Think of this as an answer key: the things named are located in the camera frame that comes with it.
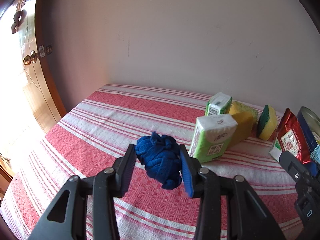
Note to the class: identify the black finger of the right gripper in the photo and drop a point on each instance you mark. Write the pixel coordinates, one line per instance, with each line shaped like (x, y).
(307, 188)

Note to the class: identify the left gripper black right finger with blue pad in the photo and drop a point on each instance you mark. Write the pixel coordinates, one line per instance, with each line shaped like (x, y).
(247, 215)

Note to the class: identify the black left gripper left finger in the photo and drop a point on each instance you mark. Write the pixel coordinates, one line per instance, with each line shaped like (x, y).
(66, 215)

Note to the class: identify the green white tissue pack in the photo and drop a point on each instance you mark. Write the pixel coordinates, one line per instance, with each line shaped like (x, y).
(275, 150)

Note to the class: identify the red foil snack packet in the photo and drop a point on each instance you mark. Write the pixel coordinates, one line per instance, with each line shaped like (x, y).
(291, 138)

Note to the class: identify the yellow sponge dark green pad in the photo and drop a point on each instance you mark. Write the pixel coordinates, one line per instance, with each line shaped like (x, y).
(267, 123)

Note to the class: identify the large green tissue pack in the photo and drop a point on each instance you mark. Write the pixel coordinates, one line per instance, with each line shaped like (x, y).
(212, 135)

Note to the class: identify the blue knotted cloth ball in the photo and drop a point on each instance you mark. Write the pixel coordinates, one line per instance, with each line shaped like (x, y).
(160, 156)

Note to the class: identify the plain yellow sponge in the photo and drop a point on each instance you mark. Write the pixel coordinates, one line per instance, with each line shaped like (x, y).
(246, 118)

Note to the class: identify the small green tissue pack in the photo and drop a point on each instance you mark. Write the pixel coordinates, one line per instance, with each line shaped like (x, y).
(218, 104)

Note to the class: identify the blue round metal tin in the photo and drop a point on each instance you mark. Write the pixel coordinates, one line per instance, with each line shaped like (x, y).
(309, 123)

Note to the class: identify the brass door knob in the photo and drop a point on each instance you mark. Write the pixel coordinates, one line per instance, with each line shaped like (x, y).
(43, 51)

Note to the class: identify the wooden door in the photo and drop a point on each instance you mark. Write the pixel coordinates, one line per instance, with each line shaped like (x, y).
(22, 28)

